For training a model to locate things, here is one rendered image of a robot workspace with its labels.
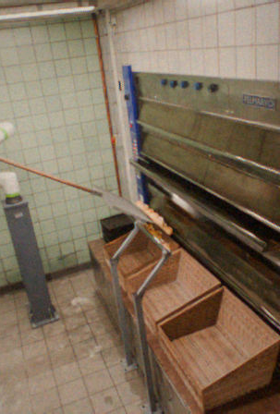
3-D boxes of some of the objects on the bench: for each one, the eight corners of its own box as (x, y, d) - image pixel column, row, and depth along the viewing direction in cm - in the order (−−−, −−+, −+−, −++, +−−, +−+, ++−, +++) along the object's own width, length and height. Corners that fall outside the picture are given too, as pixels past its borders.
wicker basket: (185, 277, 316) (182, 246, 305) (224, 318, 267) (222, 282, 256) (127, 297, 302) (121, 264, 291) (156, 343, 252) (152, 306, 242)
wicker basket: (155, 247, 369) (152, 219, 358) (183, 275, 319) (180, 244, 308) (104, 261, 355) (100, 233, 344) (125, 294, 305) (120, 261, 295)
